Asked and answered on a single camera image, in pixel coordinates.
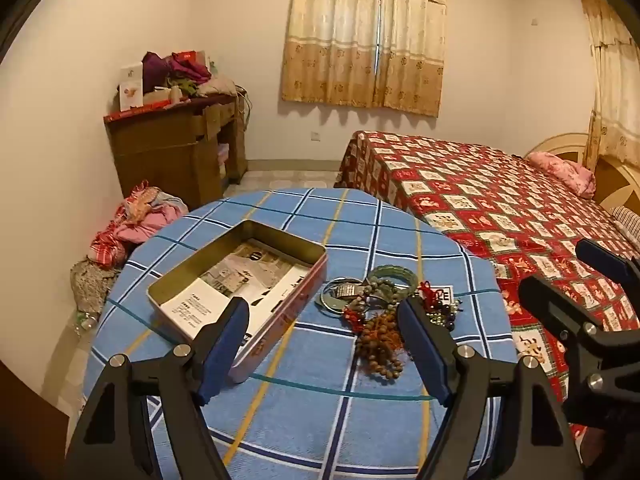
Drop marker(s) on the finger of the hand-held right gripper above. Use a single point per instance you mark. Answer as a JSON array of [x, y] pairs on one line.
[[607, 257], [545, 300]]

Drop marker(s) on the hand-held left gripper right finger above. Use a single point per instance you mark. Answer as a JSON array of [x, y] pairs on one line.
[[422, 350]]

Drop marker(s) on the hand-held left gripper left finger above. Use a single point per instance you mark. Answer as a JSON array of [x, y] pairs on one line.
[[222, 347]]

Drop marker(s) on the green jade bangle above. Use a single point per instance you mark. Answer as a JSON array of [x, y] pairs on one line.
[[395, 270]]

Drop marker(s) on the rectangular metal tin box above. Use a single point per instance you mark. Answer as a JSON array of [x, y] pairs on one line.
[[260, 234]]

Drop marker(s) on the striped pillow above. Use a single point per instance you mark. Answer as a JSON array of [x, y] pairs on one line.
[[629, 220]]

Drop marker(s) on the printed paper sheet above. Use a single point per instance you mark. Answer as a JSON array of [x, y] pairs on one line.
[[210, 300]]

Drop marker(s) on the white printed card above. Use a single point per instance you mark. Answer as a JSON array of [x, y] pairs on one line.
[[442, 294]]

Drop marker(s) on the red tassel charm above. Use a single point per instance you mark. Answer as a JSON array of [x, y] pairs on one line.
[[425, 290]]

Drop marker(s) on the wooden headboard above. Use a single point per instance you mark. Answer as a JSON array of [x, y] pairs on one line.
[[615, 180]]

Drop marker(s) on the blue plaid tablecloth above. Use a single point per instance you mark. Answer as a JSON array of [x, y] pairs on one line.
[[350, 410]]

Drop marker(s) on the pink pillow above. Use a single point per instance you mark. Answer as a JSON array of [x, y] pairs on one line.
[[562, 172]]

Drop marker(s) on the silver bangle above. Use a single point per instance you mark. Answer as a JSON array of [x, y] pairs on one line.
[[327, 306]]

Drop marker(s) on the bed with red patterned cover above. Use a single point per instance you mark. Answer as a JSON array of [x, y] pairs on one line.
[[475, 200]]

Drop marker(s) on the grey patterned sack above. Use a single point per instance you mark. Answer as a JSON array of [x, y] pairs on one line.
[[92, 285]]

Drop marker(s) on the pink clothes pile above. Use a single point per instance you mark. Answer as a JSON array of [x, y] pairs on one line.
[[140, 220]]

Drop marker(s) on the narrow beige patterned curtain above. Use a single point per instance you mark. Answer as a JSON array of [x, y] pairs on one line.
[[612, 85]]

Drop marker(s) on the brown wooden cabinet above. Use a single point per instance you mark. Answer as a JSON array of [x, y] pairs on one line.
[[160, 155]]

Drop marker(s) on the flat red box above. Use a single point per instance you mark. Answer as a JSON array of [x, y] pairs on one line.
[[145, 109]]

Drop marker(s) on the pile of clothes on cabinet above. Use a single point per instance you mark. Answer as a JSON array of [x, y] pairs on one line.
[[185, 72]]

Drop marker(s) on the white carton box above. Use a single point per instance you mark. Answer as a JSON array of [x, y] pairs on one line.
[[131, 85]]

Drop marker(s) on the wide beige patterned curtain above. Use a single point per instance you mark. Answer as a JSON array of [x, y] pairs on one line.
[[360, 50]]

